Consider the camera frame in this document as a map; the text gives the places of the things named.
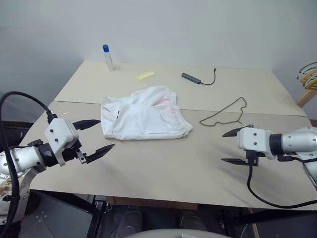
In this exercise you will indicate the white shorts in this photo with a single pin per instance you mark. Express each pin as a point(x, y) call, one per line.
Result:
point(143, 116)

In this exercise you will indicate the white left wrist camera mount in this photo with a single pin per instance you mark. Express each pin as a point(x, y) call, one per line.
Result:
point(59, 134)

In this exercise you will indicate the white rounded robot torso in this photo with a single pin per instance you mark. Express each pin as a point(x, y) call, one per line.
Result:
point(168, 234)

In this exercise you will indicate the white bottle with blue cap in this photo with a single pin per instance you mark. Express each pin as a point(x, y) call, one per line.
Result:
point(108, 59)

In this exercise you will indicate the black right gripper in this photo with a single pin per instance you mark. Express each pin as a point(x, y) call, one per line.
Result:
point(253, 158)

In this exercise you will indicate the wooden stand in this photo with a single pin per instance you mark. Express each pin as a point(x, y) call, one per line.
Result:
point(305, 96)

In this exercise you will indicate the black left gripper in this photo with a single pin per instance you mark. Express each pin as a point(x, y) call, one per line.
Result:
point(71, 152)

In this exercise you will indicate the silver metal panel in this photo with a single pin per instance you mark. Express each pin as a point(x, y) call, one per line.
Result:
point(49, 220)

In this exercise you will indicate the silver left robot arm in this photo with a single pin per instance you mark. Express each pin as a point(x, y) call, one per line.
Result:
point(22, 156)

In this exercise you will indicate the dark rounded shape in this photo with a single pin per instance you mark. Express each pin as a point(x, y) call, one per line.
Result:
point(133, 220)
point(192, 220)

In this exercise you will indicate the black table frame leg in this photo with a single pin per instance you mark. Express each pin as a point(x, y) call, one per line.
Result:
point(97, 215)

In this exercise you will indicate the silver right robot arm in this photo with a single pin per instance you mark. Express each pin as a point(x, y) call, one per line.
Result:
point(297, 141)

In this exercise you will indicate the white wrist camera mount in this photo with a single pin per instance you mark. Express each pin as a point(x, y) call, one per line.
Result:
point(59, 134)
point(252, 138)

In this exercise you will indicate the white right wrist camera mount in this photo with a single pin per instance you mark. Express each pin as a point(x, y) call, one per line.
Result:
point(252, 138)

